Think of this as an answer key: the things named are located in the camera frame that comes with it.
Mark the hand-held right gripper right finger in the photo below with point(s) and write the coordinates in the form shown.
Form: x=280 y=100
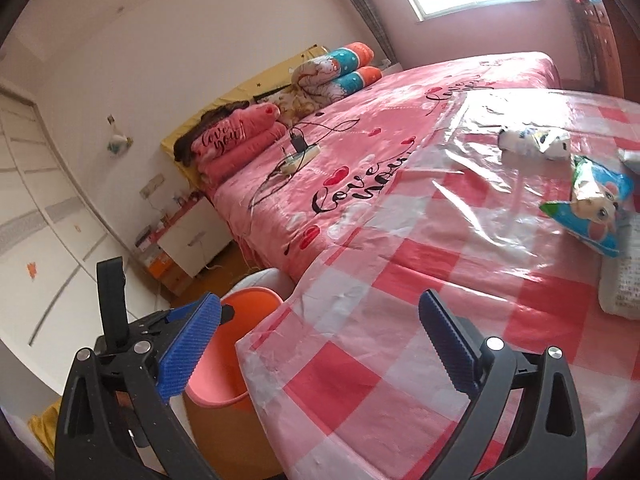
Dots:
x=450 y=345

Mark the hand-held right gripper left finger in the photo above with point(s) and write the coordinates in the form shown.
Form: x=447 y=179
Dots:
x=190 y=345

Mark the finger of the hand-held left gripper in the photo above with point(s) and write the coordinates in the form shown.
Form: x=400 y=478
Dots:
x=111 y=300
x=227 y=314

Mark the pink plastic bucket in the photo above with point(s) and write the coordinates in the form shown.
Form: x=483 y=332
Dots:
x=225 y=360

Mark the grey foil bag with text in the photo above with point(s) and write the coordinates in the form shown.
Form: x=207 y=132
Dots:
x=622 y=285

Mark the white blue printed pouch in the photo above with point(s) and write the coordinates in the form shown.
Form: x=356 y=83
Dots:
x=530 y=142

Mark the white plastic stool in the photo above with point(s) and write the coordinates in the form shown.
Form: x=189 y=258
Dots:
x=265 y=280

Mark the small orange box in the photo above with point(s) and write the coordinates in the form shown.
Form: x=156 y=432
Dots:
x=160 y=265

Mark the brown cardboard box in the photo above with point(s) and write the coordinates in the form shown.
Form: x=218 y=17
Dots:
x=176 y=281

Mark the red checkered plastic tablecloth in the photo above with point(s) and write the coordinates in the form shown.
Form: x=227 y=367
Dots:
x=450 y=270

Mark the orange star sticker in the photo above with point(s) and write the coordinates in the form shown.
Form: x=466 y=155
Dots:
x=32 y=270

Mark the white nightstand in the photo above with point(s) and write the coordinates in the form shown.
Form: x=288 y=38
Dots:
x=195 y=235

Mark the white wardrobe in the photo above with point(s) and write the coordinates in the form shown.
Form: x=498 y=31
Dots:
x=45 y=200

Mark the yellow cloth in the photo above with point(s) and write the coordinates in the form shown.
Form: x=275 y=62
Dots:
x=44 y=427

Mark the white power strip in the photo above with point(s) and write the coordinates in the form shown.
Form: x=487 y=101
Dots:
x=300 y=160

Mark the pink lettered folded blanket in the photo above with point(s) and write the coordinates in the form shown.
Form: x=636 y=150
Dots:
x=235 y=140

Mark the black charger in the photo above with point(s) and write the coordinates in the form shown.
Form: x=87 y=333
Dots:
x=298 y=141

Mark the green blue snack bag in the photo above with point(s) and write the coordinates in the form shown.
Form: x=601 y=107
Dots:
x=595 y=205

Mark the floral yellow pillow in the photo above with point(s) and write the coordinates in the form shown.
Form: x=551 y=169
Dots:
x=300 y=102

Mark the yellow headboard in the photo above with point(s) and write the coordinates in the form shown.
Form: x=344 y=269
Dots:
x=240 y=90

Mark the pink love bedspread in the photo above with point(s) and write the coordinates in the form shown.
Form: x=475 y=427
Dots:
x=400 y=110

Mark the plain grey foil bag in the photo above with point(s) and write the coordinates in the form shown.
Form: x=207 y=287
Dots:
x=631 y=160

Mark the rolled cartoon quilt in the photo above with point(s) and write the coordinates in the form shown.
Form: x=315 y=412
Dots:
x=355 y=82
x=330 y=65

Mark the striped curtain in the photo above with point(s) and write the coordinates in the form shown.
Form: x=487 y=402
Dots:
x=585 y=40

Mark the grey curtain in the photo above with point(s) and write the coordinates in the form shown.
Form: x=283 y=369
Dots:
x=365 y=5

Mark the brown wooden cabinet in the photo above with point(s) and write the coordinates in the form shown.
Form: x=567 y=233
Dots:
x=612 y=30

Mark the wall socket strip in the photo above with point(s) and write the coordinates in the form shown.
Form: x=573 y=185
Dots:
x=152 y=186

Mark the hanging wall ornament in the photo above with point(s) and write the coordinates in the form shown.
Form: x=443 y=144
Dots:
x=119 y=142

